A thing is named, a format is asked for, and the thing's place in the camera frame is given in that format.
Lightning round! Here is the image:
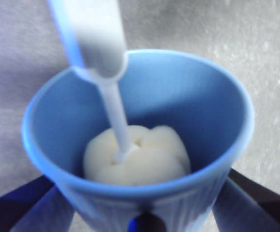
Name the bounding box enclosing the grey-handled sponge cup brush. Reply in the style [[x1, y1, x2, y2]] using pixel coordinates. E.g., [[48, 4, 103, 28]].
[[47, 0, 192, 187]]

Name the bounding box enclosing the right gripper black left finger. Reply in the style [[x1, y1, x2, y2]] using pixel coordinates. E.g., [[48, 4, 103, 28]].
[[0, 175, 76, 232]]

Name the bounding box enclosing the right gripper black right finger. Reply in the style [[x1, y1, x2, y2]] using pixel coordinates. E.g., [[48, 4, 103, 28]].
[[211, 168, 280, 232]]

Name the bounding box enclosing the blue ribbed plastic cup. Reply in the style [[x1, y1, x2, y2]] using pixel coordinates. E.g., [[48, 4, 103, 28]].
[[21, 49, 256, 232]]

